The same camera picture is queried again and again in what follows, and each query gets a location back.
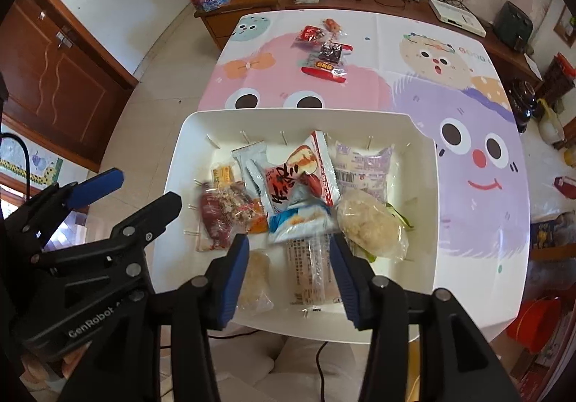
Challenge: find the large printed clear cake pack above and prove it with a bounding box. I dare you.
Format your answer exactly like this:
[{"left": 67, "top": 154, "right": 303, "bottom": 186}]
[{"left": 286, "top": 234, "right": 341, "bottom": 307}]

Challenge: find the green pineapple cake pack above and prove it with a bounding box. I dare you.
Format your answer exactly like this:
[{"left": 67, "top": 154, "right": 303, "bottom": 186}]
[{"left": 347, "top": 202, "right": 409, "bottom": 262}]

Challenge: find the beige crispy snack bag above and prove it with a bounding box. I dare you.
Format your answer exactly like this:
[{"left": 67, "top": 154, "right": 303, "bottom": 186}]
[
  {"left": 336, "top": 190, "right": 409, "bottom": 261},
  {"left": 237, "top": 250, "right": 273, "bottom": 315}
]

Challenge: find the silver blue snack bag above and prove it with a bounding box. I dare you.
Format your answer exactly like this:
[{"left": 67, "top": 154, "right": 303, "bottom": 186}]
[{"left": 267, "top": 201, "right": 339, "bottom": 244}]

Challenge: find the yellow boxed cake pack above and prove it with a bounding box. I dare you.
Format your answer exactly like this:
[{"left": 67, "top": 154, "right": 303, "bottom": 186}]
[{"left": 211, "top": 162, "right": 237, "bottom": 190}]

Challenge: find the purple white bread pack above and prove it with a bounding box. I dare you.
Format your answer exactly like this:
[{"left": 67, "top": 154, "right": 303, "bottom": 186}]
[{"left": 332, "top": 142, "right": 393, "bottom": 203}]

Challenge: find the red white jujube snack bag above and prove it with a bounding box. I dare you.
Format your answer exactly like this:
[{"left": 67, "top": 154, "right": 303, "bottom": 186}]
[{"left": 246, "top": 131, "right": 341, "bottom": 217}]

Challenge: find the orange white snack bar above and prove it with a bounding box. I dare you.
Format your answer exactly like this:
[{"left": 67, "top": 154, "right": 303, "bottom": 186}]
[{"left": 232, "top": 141, "right": 273, "bottom": 233}]

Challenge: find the red label sausage pack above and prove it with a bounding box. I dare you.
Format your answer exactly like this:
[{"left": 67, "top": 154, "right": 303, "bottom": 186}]
[{"left": 301, "top": 40, "right": 354, "bottom": 83}]

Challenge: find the red round pastry pack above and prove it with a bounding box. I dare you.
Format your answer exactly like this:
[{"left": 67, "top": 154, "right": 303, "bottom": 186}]
[{"left": 295, "top": 25, "right": 326, "bottom": 46}]

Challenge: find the dark red date pack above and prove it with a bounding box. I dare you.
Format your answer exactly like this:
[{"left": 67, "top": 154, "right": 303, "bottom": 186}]
[{"left": 195, "top": 181, "right": 269, "bottom": 252}]

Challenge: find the brown wooden door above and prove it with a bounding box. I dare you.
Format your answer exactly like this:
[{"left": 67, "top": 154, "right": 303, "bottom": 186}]
[{"left": 1, "top": 0, "right": 138, "bottom": 172}]

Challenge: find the white plastic tray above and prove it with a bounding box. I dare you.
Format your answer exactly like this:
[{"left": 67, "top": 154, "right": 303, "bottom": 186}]
[{"left": 151, "top": 109, "right": 438, "bottom": 343}]

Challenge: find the wooden tv cabinet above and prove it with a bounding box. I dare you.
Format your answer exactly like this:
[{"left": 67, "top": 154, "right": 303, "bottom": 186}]
[{"left": 194, "top": 0, "right": 540, "bottom": 86}]

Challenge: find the cartoon printed tablecloth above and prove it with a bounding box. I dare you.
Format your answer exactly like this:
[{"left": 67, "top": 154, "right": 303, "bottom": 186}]
[{"left": 199, "top": 9, "right": 530, "bottom": 339}]

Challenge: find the dark ceramic jar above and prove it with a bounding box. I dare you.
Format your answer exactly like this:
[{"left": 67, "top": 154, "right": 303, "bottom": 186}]
[{"left": 507, "top": 78, "right": 537, "bottom": 134}]

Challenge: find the white plastic pitcher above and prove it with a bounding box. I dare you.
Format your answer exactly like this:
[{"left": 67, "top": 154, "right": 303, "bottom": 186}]
[{"left": 537, "top": 99, "right": 565, "bottom": 146}]

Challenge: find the small orange snack pack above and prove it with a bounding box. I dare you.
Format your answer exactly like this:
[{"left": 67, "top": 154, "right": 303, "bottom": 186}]
[{"left": 323, "top": 18, "right": 342, "bottom": 36}]

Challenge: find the white set-top box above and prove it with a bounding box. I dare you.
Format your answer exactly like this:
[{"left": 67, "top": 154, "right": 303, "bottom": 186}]
[{"left": 429, "top": 0, "right": 486, "bottom": 37}]

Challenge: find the red lid dark bin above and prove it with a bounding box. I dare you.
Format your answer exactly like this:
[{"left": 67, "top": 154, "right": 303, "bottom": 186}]
[{"left": 536, "top": 53, "right": 575, "bottom": 106}]

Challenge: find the dark green air fryer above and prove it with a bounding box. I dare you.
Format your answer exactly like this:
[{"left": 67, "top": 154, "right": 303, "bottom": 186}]
[{"left": 492, "top": 1, "right": 533, "bottom": 53}]

